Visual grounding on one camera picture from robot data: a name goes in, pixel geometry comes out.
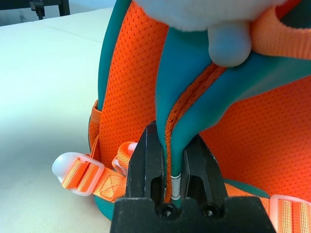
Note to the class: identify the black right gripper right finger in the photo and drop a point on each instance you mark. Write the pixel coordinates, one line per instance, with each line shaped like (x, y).
(204, 174)

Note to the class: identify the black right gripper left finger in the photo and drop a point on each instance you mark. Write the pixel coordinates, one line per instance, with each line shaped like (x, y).
(143, 170)

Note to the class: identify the orange and teal backpack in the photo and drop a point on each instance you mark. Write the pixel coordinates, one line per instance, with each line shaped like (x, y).
(136, 85)

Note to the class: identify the light blue plush head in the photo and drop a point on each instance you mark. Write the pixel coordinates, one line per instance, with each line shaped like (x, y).
(228, 43)

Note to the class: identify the black framed side table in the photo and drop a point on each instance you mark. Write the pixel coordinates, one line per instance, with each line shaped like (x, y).
(63, 7)

